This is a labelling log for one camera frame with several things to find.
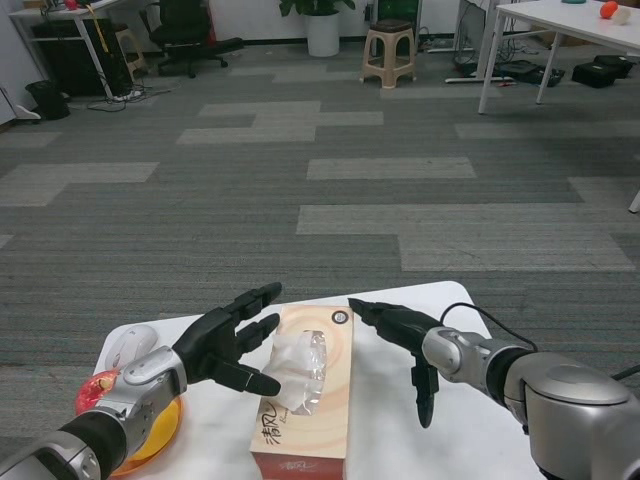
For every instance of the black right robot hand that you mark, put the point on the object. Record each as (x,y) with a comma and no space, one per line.
(405,325)

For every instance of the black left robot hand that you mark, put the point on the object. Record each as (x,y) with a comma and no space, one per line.
(210,345)

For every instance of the orange beige tissue box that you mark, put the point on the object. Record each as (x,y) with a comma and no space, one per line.
(320,440)

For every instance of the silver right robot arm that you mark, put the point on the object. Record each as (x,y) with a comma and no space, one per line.
(575,395)

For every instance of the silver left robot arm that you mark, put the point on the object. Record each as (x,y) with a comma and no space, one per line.
(145,370)

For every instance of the orange plastic plate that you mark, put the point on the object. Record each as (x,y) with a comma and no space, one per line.
(181,415)

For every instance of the white computer mouse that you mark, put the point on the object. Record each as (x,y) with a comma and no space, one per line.
(132,345)

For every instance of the red apple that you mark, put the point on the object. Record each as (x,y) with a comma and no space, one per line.
(92,395)

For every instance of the white standing desk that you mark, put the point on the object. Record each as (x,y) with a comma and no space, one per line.
(465,80)

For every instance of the white power strip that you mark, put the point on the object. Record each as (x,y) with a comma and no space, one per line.
(126,96)

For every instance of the beige plastic stool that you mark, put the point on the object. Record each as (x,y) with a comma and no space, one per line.
(388,62)

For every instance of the black equipment bag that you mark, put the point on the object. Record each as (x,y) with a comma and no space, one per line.
(527,72)

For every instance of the black trash bin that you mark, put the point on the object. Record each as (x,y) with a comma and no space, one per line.
(47,100)

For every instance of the white plant pot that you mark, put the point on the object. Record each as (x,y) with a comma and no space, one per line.
(323,35)

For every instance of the small beige stool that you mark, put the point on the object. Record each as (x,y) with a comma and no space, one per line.
(131,52)

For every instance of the white room divider panel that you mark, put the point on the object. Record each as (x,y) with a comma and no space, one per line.
(12,107)

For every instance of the black cabinet under desk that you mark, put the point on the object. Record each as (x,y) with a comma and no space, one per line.
(62,67)

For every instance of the green black cabinet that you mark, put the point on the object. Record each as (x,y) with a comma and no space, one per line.
(400,10)

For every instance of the black office chair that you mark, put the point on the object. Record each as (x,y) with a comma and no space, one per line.
(180,27)

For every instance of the black hard case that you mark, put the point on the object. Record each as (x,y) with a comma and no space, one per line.
(600,71)

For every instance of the green potted plant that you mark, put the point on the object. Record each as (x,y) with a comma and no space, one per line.
(315,5)

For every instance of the yellow hanging strip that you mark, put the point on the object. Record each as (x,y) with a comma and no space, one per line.
(100,30)

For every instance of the large white table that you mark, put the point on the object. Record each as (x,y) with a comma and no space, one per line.
(560,20)

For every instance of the white desk with monitor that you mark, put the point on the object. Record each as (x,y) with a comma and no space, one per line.
(45,10)

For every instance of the orange ball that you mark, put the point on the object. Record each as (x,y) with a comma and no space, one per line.
(609,10)

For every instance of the white round object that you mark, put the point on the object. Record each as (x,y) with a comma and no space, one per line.
(623,16)

